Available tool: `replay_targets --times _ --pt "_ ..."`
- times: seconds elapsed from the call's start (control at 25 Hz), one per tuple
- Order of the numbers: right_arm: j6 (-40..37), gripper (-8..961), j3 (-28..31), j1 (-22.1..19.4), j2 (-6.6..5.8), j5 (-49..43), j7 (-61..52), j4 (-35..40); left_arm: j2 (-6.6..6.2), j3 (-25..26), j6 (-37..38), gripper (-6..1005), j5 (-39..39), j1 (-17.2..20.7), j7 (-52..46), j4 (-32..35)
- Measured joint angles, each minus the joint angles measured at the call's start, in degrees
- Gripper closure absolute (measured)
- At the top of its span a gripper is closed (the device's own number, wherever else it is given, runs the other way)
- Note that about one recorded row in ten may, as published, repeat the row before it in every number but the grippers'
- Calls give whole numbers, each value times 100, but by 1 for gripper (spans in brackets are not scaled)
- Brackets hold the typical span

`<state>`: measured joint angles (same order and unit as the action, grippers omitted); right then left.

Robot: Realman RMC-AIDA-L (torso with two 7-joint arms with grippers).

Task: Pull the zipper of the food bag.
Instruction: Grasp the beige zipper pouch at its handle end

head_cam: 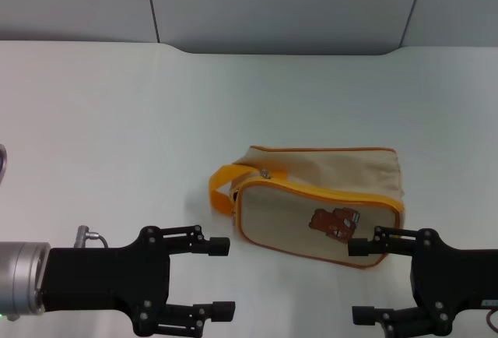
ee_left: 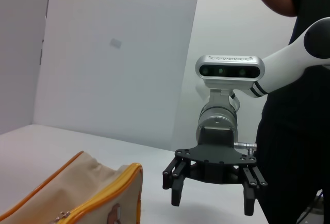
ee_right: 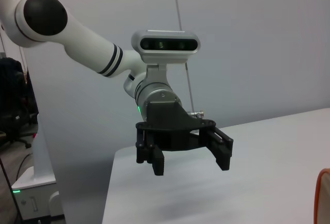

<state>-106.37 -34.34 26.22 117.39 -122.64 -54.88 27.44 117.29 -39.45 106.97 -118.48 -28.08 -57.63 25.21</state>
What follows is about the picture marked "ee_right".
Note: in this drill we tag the white robot torso base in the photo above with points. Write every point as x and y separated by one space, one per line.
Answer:
41 162

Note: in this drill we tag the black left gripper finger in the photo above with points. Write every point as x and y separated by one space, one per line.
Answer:
221 154
158 163

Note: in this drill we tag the left gripper metal connector plug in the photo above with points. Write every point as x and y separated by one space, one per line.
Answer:
197 113

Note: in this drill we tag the black office chair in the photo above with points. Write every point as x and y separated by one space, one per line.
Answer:
13 92

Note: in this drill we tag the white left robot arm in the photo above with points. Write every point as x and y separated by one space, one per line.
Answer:
85 43

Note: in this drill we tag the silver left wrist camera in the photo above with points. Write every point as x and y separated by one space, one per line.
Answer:
167 44

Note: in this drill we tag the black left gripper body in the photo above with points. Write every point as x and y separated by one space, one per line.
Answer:
167 120

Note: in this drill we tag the beige food bag orange trim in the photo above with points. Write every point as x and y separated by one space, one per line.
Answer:
325 203

